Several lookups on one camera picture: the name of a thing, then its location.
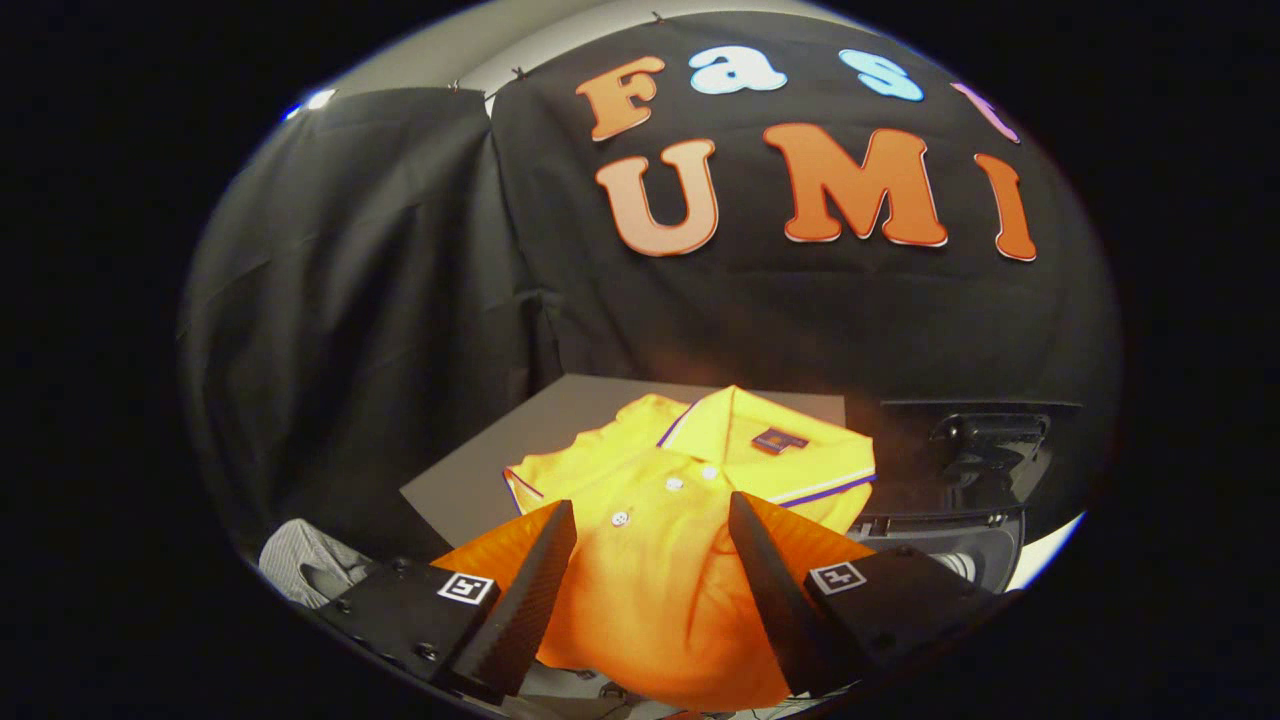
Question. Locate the grey striped cloth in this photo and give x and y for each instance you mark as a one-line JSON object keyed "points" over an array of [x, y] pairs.
{"points": [[310, 560]]}

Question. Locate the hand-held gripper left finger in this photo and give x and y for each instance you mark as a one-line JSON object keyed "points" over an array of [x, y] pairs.
{"points": [[525, 600]]}

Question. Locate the grey board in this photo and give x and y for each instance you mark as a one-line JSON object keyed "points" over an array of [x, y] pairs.
{"points": [[540, 430]]}

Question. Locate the yellow polo shirt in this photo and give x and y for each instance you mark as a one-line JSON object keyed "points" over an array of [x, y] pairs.
{"points": [[650, 560]]}

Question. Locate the black backdrop cloth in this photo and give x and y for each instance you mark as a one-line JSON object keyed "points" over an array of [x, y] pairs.
{"points": [[400, 250]]}

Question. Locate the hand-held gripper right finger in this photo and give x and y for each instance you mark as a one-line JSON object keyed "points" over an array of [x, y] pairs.
{"points": [[780, 600]]}

